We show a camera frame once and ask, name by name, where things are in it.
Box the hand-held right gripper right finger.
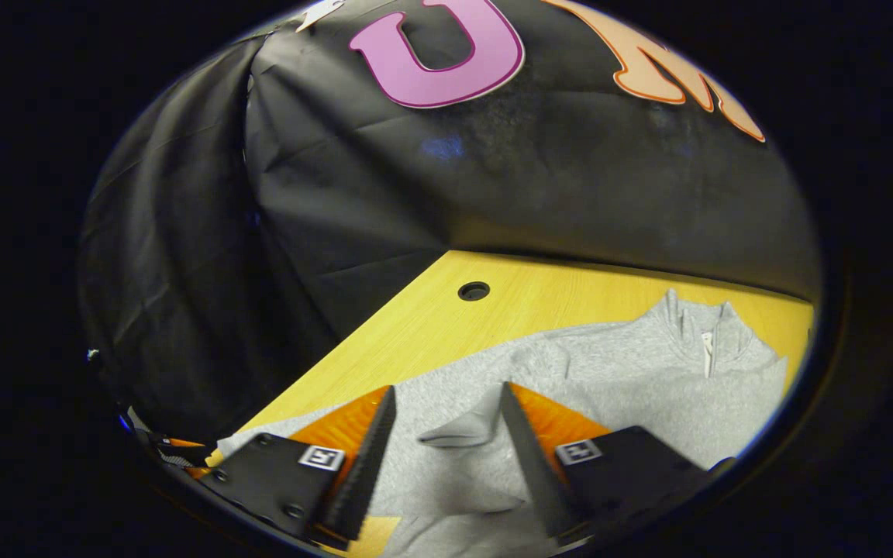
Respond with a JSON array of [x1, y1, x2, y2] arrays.
[[499, 381, 738, 543]]

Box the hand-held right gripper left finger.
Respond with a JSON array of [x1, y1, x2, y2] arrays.
[[202, 385, 398, 547]]

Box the grey zip-neck sweatshirt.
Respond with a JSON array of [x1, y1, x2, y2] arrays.
[[216, 288, 790, 558]]

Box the black backdrop cloth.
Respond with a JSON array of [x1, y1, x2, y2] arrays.
[[78, 0, 823, 446]]

